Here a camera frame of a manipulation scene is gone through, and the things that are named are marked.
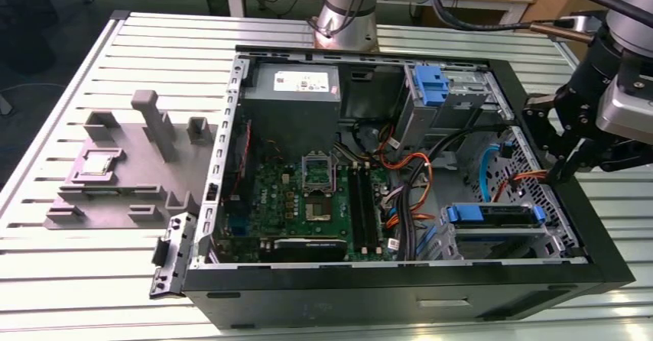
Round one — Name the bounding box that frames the silver CPU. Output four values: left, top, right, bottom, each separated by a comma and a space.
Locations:
81, 155, 117, 176

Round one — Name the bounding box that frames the green motherboard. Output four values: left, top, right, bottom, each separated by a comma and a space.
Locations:
214, 153, 405, 264

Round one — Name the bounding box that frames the blue plastic drive latch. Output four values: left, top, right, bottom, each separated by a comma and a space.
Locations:
413, 64, 452, 108

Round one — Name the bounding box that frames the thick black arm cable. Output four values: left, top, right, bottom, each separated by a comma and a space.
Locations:
431, 0, 537, 33

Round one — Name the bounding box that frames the CPU socket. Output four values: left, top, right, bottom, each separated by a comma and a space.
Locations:
304, 196, 338, 224

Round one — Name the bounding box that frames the power wire with black connector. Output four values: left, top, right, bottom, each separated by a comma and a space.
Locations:
503, 168, 556, 195

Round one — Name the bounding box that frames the black RAM slot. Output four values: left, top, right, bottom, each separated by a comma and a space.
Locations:
361, 161, 385, 255
348, 161, 370, 256

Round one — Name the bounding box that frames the silver power supply unit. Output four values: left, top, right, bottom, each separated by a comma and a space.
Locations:
240, 62, 342, 158

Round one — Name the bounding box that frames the silver card retention bracket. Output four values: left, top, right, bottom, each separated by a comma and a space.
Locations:
149, 210, 201, 300

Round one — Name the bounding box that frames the grey parts rack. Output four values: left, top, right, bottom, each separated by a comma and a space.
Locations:
43, 89, 221, 232

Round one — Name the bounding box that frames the brown wooden cabinet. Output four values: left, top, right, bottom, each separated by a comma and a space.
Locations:
520, 0, 613, 44

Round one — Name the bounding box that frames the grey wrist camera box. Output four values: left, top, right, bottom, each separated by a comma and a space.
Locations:
596, 84, 653, 136

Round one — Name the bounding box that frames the black PC case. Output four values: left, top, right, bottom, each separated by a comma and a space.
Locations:
181, 44, 639, 329

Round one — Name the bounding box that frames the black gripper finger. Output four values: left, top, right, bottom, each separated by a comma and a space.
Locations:
553, 136, 653, 184
520, 92, 571, 184

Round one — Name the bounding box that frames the silver optical drive cage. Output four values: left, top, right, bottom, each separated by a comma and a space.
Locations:
397, 63, 515, 154

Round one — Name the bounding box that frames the black graphics card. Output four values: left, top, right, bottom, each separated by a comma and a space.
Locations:
258, 236, 349, 264

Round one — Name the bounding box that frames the metal disk bay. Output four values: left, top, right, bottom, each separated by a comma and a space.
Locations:
416, 202, 587, 261

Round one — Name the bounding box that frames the blue expansion slot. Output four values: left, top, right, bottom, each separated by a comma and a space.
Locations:
228, 213, 250, 239

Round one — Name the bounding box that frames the black cable bundle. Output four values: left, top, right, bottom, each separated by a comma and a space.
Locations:
397, 123, 512, 261

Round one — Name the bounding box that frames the blue data wire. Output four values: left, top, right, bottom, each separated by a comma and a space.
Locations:
479, 141, 515, 204

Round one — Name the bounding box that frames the hard disk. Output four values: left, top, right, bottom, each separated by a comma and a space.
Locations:
416, 202, 547, 258

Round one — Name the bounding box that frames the thin red wire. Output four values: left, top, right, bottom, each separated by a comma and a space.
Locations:
232, 121, 254, 200

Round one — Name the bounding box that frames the orange yellow wire bundle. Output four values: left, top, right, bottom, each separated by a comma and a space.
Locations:
377, 125, 439, 229

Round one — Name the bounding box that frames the metal socket cover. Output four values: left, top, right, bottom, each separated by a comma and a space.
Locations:
301, 150, 342, 197

